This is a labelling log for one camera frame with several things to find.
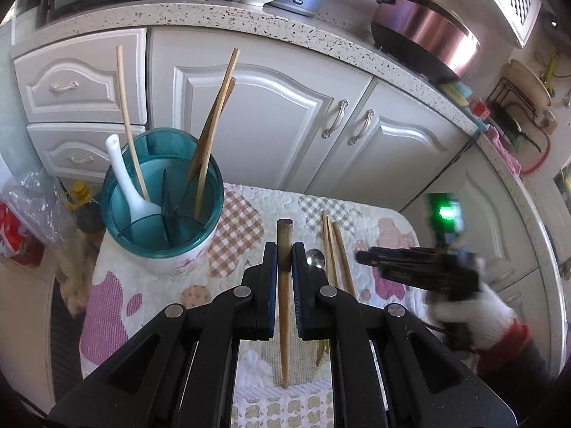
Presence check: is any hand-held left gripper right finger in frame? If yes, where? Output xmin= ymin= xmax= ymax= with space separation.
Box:
xmin=292 ymin=241 xmax=522 ymax=428

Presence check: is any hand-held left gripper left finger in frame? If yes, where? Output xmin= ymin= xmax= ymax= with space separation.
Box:
xmin=47 ymin=241 xmax=279 ymax=428

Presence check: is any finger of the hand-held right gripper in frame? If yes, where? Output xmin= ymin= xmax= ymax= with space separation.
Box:
xmin=368 ymin=245 xmax=448 ymax=264
xmin=355 ymin=252 xmax=448 ymax=286

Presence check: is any light wooden chopstick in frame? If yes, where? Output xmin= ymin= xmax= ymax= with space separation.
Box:
xmin=320 ymin=210 xmax=336 ymax=287
xmin=327 ymin=215 xmax=343 ymax=288
xmin=333 ymin=224 xmax=357 ymax=299

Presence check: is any dark brown wooden chopstick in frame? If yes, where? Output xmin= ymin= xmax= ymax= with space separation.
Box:
xmin=276 ymin=218 xmax=294 ymax=388
xmin=186 ymin=77 xmax=236 ymax=183

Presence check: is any teal floral utensil holder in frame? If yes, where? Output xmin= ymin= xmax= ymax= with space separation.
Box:
xmin=100 ymin=128 xmax=225 ymax=277

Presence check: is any pale bamboo chopstick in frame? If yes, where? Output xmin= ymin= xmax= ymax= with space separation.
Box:
xmin=195 ymin=48 xmax=242 ymax=219
xmin=116 ymin=45 xmax=151 ymax=202

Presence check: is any person's right forearm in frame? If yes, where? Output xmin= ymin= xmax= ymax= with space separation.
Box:
xmin=464 ymin=321 xmax=556 ymax=393

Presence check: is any person's right hand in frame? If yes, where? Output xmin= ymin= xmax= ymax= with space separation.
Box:
xmin=426 ymin=284 xmax=518 ymax=351

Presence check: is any patchwork quilted mat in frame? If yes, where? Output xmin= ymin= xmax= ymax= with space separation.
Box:
xmin=80 ymin=183 xmax=429 ymax=428

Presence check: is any pink cloth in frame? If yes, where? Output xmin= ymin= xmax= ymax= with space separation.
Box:
xmin=487 ymin=126 xmax=522 ymax=175

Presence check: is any green yellow dish sponge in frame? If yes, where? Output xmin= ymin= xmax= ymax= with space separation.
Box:
xmin=439 ymin=81 xmax=474 ymax=108

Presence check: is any white plastic spoon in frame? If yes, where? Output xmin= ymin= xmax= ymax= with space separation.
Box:
xmin=106 ymin=134 xmax=163 ymax=226

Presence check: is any beige cloth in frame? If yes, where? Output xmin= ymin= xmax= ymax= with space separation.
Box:
xmin=56 ymin=227 xmax=99 ymax=317

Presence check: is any cream plate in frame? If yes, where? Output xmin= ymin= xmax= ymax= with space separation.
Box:
xmin=500 ymin=59 xmax=554 ymax=108

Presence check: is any yellow cap oil bottle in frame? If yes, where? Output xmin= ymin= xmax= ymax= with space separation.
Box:
xmin=66 ymin=180 xmax=105 ymax=237

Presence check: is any dark floor mat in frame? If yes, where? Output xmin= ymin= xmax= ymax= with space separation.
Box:
xmin=47 ymin=276 xmax=87 ymax=406

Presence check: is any purple rice cooker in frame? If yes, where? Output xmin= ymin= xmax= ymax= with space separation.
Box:
xmin=370 ymin=0 xmax=481 ymax=85

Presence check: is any clear plastic bag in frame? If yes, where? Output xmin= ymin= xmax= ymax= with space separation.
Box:
xmin=6 ymin=172 xmax=79 ymax=250

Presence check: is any red snack packet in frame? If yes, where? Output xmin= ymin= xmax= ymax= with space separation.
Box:
xmin=0 ymin=200 xmax=45 ymax=268

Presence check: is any white cabinet drawer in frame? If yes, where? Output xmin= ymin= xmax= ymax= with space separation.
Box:
xmin=12 ymin=28 xmax=149 ymax=126
xmin=27 ymin=121 xmax=149 ymax=185

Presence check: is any ornate metal door handle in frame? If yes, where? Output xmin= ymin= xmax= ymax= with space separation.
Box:
xmin=348 ymin=109 xmax=375 ymax=146
xmin=322 ymin=99 xmax=349 ymax=139

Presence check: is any red hose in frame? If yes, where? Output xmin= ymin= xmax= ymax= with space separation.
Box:
xmin=519 ymin=125 xmax=552 ymax=175

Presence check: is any black wire dish rack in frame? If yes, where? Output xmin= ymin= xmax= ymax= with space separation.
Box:
xmin=485 ymin=76 xmax=554 ymax=143

